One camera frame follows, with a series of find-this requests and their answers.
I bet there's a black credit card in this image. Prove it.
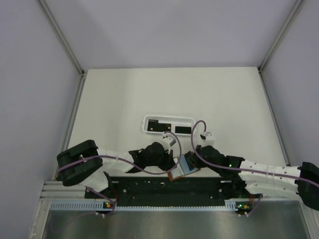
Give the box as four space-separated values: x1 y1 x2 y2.
147 119 171 132

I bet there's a brown leather card holder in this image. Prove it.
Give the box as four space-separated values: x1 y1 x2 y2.
168 151 200 181

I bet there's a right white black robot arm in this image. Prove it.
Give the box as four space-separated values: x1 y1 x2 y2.
186 145 319 211

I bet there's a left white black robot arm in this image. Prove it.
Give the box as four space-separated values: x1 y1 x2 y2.
56 136 177 198

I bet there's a white plastic slotted basket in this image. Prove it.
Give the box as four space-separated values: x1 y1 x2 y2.
142 115 195 137

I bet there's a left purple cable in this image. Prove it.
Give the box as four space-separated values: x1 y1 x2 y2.
57 131 181 216

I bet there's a white slotted cable duct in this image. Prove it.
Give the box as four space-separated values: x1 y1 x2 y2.
49 198 241 212

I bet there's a left aluminium frame post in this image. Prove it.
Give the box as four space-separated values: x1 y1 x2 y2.
37 0 87 75

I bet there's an aluminium frame post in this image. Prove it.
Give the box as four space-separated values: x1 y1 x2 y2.
258 0 306 73
37 0 87 75

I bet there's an aluminium frame rail front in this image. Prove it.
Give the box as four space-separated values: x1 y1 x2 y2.
39 180 88 201

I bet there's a right aluminium frame post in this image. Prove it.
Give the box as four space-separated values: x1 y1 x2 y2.
258 0 306 73

